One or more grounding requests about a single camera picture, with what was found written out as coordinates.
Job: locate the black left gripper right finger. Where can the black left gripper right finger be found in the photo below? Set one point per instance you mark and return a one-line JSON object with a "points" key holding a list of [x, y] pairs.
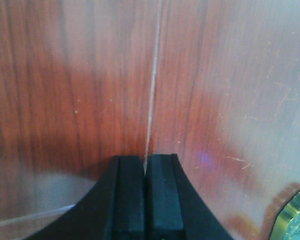
{"points": [[174, 210]]}

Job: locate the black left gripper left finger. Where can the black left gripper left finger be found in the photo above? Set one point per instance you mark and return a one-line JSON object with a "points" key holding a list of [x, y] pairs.
{"points": [[114, 209]]}

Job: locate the brown wooden door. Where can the brown wooden door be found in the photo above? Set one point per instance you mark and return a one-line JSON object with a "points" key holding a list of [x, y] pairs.
{"points": [[216, 82]]}

